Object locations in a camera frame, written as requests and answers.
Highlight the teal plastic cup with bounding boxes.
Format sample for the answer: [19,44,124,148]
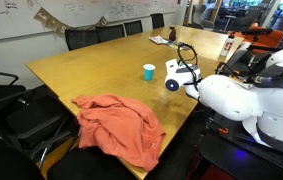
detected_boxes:
[142,63,156,82]

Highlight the orange crumpled cloth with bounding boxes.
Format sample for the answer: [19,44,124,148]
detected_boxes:
[71,94,167,172]

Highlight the dark printed magazine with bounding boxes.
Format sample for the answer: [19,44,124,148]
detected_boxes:
[167,40,195,52]

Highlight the black mesh office chair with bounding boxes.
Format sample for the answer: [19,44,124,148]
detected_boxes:
[64,29,101,52]
[150,13,166,30]
[95,24,126,43]
[123,19,144,37]

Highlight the small brown bottle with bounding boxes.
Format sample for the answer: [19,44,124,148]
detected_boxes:
[168,26,178,42]

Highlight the grey armchair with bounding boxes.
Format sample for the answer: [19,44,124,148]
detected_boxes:
[191,3,215,30]

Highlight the white bottle red logo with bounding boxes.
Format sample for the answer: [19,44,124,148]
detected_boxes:
[220,31,236,57]

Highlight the black chair chrome legs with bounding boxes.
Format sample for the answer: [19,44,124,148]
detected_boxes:
[0,89,80,171]

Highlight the brown bunting banner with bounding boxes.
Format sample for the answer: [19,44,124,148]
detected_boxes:
[33,7,109,35]

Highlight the black armrest office chair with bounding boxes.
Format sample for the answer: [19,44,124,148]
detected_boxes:
[0,70,27,113]

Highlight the orange armchair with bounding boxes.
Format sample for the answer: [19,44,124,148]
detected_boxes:
[229,22,283,46]

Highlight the black chair backrest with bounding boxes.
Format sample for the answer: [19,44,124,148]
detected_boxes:
[0,131,45,180]

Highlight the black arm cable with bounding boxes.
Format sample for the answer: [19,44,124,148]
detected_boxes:
[176,42,203,84]

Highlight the orange handled clamp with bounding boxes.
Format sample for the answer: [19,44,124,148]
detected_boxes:
[210,125,230,136]

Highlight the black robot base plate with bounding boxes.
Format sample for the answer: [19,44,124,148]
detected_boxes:
[199,113,283,180]

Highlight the black stereo camera bar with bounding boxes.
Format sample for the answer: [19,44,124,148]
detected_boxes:
[241,29,274,36]

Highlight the wall whiteboard with writing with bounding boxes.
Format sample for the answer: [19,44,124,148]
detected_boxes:
[0,0,187,44]

